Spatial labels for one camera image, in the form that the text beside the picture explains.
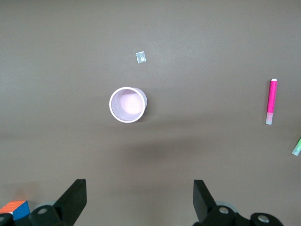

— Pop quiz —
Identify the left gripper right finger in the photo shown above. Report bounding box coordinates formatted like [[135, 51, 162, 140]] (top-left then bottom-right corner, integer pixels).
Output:
[[192, 179, 283, 226]]

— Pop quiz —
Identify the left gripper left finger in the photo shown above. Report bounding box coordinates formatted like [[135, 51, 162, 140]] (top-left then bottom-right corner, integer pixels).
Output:
[[0, 179, 87, 226]]

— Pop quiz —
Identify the pink marker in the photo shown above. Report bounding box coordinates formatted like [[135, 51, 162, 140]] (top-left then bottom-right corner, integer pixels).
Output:
[[265, 78, 279, 125]]

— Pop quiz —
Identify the colourful puzzle cube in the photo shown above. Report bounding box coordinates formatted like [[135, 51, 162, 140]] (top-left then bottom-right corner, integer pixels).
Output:
[[0, 200, 30, 221]]

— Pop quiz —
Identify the green marker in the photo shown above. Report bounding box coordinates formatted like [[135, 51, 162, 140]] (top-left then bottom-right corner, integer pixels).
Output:
[[291, 137, 301, 156]]

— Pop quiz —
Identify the translucent pink cup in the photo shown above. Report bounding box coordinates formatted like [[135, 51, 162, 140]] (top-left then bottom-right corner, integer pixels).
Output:
[[109, 86, 148, 123]]

